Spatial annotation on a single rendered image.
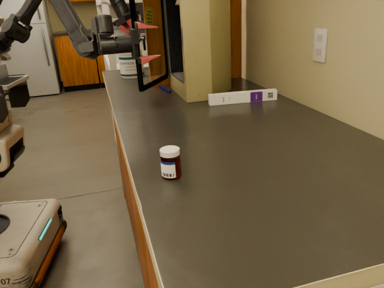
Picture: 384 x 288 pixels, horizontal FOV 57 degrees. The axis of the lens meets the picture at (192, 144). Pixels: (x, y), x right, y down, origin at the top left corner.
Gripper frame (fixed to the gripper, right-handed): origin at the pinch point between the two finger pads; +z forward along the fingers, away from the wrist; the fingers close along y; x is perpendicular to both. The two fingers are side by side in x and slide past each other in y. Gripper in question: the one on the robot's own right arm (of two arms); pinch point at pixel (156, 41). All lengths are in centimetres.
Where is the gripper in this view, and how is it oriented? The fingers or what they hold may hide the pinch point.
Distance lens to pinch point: 132.1
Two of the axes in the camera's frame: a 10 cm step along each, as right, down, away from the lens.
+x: -2.7, -3.4, 9.0
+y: -0.6, -9.3, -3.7
